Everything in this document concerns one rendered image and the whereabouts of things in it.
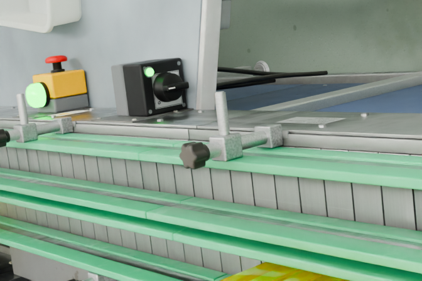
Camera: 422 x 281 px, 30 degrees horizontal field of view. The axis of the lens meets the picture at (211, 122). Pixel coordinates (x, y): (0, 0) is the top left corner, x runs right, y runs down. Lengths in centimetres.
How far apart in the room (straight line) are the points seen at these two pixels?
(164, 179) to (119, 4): 37
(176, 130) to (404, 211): 36
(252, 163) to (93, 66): 66
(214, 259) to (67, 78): 52
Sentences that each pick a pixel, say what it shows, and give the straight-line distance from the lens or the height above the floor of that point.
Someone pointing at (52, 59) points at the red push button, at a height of 80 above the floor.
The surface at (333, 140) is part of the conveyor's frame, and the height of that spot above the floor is 88.
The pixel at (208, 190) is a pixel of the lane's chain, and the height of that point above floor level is 88.
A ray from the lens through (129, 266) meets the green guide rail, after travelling 110.
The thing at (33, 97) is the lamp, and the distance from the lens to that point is 141.
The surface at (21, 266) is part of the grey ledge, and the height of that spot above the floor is 88.
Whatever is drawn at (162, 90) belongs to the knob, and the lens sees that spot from 116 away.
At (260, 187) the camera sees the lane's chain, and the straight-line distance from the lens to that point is 94.
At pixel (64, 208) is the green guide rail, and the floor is 96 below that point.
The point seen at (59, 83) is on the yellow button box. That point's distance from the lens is 141.
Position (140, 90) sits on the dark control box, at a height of 83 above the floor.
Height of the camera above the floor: 150
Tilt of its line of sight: 39 degrees down
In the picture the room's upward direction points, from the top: 103 degrees counter-clockwise
